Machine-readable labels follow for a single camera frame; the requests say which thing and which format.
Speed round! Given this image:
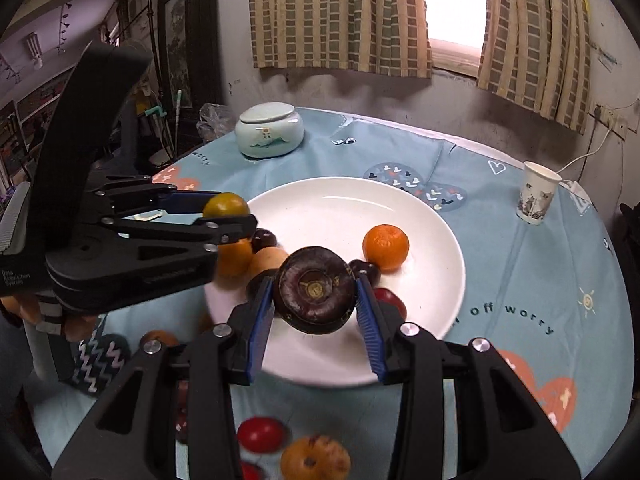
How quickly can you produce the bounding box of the white mop handle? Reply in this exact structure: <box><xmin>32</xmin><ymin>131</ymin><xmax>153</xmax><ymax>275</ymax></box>
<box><xmin>172</xmin><ymin>89</ymin><xmax>184</xmax><ymax>157</ymax></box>

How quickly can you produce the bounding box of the blue printed tablecloth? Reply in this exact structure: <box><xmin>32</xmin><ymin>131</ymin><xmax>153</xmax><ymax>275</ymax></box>
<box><xmin>30</xmin><ymin>107</ymin><xmax>633</xmax><ymax>480</ymax></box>

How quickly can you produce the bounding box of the dark framed picture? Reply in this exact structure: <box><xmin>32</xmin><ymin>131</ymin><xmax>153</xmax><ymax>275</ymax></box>
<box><xmin>159</xmin><ymin>0</ymin><xmax>202</xmax><ymax>111</ymax></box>

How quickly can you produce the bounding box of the cluttered bookshelf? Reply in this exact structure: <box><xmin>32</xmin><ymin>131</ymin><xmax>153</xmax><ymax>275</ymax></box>
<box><xmin>0</xmin><ymin>67</ymin><xmax>76</xmax><ymax>196</ymax></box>

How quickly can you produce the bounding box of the dark red tomato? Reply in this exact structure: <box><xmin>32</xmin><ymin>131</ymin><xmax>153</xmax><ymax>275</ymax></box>
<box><xmin>175</xmin><ymin>385</ymin><xmax>190</xmax><ymax>443</ymax></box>
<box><xmin>374</xmin><ymin>287</ymin><xmax>407</xmax><ymax>321</ymax></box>

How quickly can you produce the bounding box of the clear plastic bag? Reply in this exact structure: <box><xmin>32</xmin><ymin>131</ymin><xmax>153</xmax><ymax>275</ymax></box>
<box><xmin>196</xmin><ymin>103</ymin><xmax>237</xmax><ymax>143</ymax></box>

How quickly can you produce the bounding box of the bright window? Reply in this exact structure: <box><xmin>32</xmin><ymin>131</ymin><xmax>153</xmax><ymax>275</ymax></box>
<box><xmin>417</xmin><ymin>0</ymin><xmax>488</xmax><ymax>78</ymax></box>

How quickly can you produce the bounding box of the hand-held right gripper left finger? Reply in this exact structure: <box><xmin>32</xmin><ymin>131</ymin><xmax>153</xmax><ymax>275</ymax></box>
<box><xmin>52</xmin><ymin>275</ymin><xmax>276</xmax><ymax>480</ymax></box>

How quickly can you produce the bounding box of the white power cable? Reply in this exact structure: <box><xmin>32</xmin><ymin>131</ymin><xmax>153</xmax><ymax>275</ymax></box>
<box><xmin>559</xmin><ymin>125</ymin><xmax>614</xmax><ymax>182</ymax></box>

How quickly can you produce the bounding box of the tan apricot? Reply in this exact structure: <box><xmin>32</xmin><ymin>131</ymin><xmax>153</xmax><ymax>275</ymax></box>
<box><xmin>249</xmin><ymin>246</ymin><xmax>291</xmax><ymax>281</ymax></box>

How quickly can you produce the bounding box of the orange tomato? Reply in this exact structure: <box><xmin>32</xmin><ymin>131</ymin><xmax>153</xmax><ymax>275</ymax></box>
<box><xmin>216</xmin><ymin>239</ymin><xmax>254</xmax><ymax>278</ymax></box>

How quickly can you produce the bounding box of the person's left hand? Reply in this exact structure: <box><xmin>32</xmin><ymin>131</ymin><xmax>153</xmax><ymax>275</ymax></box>
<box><xmin>0</xmin><ymin>296</ymin><xmax>101</xmax><ymax>342</ymax></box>

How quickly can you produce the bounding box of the pale green ceramic lidded jar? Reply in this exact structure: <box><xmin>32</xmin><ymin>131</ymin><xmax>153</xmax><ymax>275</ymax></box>
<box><xmin>235</xmin><ymin>102</ymin><xmax>305</xmax><ymax>159</ymax></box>

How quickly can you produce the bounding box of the white oval plate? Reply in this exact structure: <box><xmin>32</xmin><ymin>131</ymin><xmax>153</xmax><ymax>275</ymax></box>
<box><xmin>204</xmin><ymin>176</ymin><xmax>467</xmax><ymax>387</ymax></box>

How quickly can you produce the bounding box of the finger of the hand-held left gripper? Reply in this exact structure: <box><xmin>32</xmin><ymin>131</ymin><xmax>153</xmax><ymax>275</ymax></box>
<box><xmin>47</xmin><ymin>213</ymin><xmax>259</xmax><ymax>313</ymax></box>
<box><xmin>87</xmin><ymin>175</ymin><xmax>224</xmax><ymax>222</ymax></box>

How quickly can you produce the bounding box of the checked beige curtain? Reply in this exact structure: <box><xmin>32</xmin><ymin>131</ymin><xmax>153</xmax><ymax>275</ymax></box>
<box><xmin>248</xmin><ymin>0</ymin><xmax>433</xmax><ymax>78</ymax></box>
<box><xmin>476</xmin><ymin>0</ymin><xmax>593</xmax><ymax>135</ymax></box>

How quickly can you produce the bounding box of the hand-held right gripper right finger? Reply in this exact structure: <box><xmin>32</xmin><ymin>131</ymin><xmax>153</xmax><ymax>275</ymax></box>
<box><xmin>355</xmin><ymin>272</ymin><xmax>581</xmax><ymax>480</ymax></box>

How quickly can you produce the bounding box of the yellow-green tomato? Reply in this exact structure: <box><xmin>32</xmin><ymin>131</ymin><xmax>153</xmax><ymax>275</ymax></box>
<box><xmin>202</xmin><ymin>192</ymin><xmax>251</xmax><ymax>220</ymax></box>

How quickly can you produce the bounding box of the printed paper cup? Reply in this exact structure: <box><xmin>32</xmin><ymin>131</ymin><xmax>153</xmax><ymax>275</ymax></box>
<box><xmin>516</xmin><ymin>161</ymin><xmax>561</xmax><ymax>226</ymax></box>

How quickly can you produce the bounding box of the large striped pepino melon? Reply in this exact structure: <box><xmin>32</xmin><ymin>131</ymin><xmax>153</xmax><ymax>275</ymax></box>
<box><xmin>280</xmin><ymin>435</ymin><xmax>352</xmax><ymax>480</ymax></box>

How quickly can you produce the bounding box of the wall power socket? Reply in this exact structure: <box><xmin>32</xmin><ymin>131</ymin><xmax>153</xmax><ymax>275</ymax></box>
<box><xmin>592</xmin><ymin>102</ymin><xmax>630</xmax><ymax>139</ymax></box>

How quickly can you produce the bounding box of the dark purple mangosteen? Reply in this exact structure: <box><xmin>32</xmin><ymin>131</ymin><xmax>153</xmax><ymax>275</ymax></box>
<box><xmin>273</xmin><ymin>246</ymin><xmax>358</xmax><ymax>336</ymax></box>

